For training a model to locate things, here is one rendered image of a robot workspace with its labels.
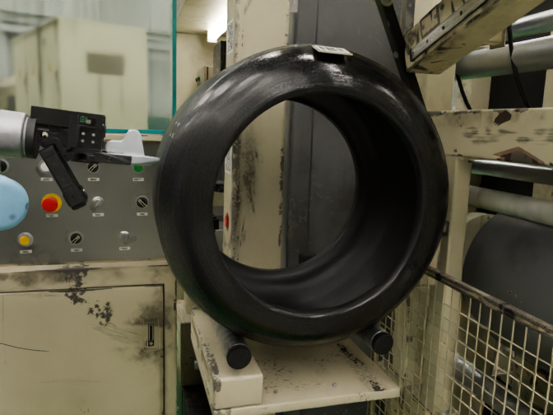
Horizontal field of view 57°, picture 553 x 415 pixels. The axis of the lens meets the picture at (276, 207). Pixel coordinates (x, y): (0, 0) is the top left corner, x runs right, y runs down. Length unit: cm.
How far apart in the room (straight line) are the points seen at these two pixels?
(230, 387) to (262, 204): 48
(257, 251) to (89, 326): 55
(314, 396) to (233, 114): 54
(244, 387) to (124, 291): 66
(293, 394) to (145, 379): 70
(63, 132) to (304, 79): 41
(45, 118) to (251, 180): 52
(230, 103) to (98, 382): 103
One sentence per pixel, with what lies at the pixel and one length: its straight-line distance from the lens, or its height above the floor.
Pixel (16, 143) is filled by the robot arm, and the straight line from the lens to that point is 90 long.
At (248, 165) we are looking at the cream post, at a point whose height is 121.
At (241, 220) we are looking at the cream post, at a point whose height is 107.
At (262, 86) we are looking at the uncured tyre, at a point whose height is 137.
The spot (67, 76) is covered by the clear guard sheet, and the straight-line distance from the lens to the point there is 148.
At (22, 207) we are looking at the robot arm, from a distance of 80.
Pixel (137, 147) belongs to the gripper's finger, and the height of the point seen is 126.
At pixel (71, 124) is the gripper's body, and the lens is 89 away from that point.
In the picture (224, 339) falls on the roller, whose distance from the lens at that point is 97.
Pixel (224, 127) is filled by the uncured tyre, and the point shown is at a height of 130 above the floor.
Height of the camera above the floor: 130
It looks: 9 degrees down
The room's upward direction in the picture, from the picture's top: 2 degrees clockwise
